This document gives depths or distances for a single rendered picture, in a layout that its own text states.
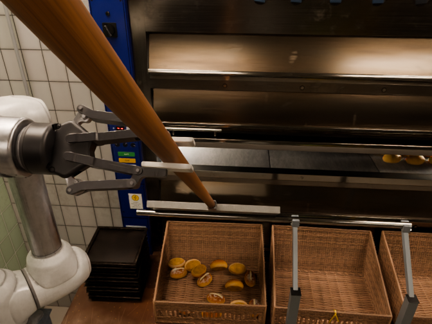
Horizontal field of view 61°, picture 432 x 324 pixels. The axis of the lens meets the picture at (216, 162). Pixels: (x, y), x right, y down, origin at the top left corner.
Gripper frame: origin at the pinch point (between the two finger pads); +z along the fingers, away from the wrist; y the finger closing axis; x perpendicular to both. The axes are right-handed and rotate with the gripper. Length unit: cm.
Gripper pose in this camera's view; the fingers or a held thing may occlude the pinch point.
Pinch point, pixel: (169, 153)
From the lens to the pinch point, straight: 53.0
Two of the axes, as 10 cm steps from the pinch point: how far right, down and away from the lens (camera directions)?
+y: -0.5, 9.8, -1.8
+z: 10.0, 0.4, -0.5
